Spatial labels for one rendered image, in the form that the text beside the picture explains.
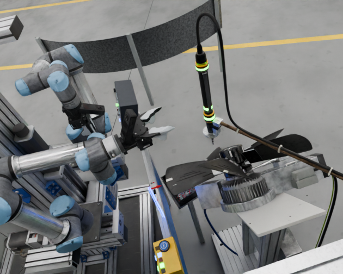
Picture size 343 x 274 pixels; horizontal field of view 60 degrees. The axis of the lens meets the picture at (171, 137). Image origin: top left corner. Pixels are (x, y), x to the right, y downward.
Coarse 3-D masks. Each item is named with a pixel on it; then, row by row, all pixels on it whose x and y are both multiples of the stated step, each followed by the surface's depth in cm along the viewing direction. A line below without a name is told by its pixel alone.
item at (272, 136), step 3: (282, 129) 158; (276, 132) 158; (279, 132) 160; (267, 135) 155; (270, 135) 157; (273, 135) 160; (276, 135) 162; (264, 138) 155; (267, 138) 158; (270, 138) 160; (273, 138) 164; (255, 144) 153; (258, 144) 156
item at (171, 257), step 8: (160, 240) 140; (168, 240) 139; (160, 248) 137; (168, 248) 136; (176, 248) 139; (168, 256) 134; (176, 256) 134; (168, 264) 132; (176, 264) 132; (160, 272) 131; (168, 272) 130; (176, 272) 131; (184, 272) 137
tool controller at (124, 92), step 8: (120, 80) 194; (128, 80) 195; (120, 88) 189; (128, 88) 189; (120, 96) 183; (128, 96) 184; (120, 104) 178; (128, 104) 179; (136, 104) 179; (120, 112) 181; (136, 112) 184
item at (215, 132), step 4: (220, 120) 116; (212, 124) 118; (216, 124) 116; (204, 128) 126; (212, 128) 120; (216, 128) 117; (204, 132) 125; (208, 132) 125; (216, 132) 121; (208, 136) 123; (212, 136) 123; (216, 136) 123
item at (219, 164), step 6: (210, 162) 124; (216, 162) 125; (222, 162) 127; (228, 162) 131; (210, 168) 116; (216, 168) 117; (222, 168) 118; (228, 168) 120; (234, 168) 124; (240, 168) 133; (234, 174) 113
